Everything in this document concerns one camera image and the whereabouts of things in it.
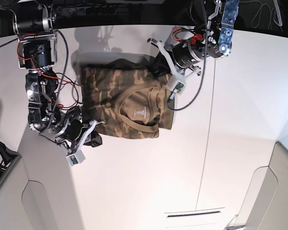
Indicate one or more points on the gripper right of image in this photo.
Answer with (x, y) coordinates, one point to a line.
(184, 52)

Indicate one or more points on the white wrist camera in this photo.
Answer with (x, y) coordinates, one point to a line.
(75, 158)
(176, 84)

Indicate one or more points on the gripper left of image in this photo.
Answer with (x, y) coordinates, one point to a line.
(72, 133)

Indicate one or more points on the black power strip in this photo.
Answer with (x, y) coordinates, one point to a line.
(86, 11)

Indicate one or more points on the camouflage T-shirt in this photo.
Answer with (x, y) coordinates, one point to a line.
(128, 100)

